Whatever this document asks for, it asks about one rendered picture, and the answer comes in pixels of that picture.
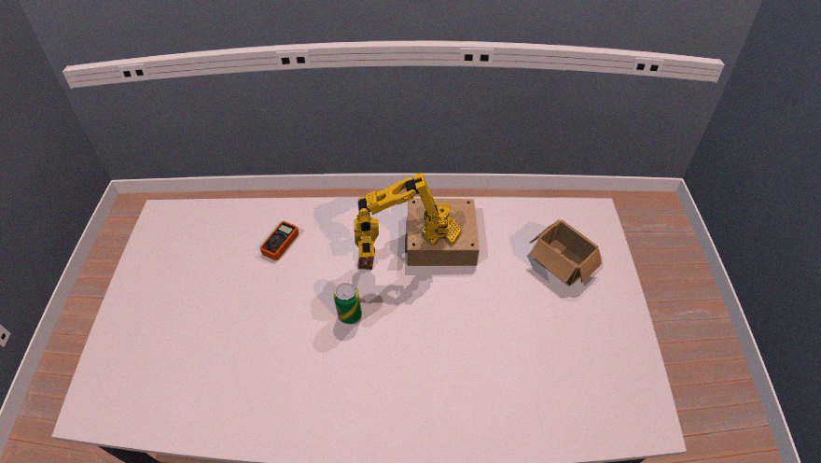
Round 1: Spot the orange pocket multimeter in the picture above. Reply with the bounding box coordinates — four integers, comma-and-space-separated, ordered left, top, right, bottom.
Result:
260, 221, 299, 260

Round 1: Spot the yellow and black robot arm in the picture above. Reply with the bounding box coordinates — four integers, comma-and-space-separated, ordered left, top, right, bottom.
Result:
357, 173, 461, 245

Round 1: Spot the green and yellow drink can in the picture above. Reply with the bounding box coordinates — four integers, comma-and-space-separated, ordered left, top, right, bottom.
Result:
334, 283, 362, 324

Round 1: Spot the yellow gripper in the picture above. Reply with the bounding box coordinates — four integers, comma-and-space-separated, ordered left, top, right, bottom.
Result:
355, 217, 379, 257

